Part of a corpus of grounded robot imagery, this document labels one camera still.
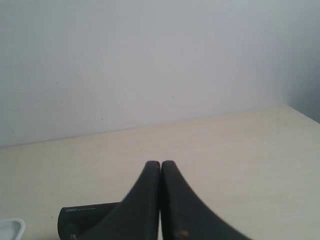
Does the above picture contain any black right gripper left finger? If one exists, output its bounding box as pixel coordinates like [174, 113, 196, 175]
[80, 160, 160, 240]

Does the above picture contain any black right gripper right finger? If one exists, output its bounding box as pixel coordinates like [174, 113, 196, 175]
[161, 160, 248, 240]

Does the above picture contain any black handheld barcode scanner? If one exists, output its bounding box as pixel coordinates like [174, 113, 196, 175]
[57, 202, 120, 240]

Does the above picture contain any white plastic tray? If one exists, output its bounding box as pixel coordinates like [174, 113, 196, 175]
[0, 218, 26, 240]

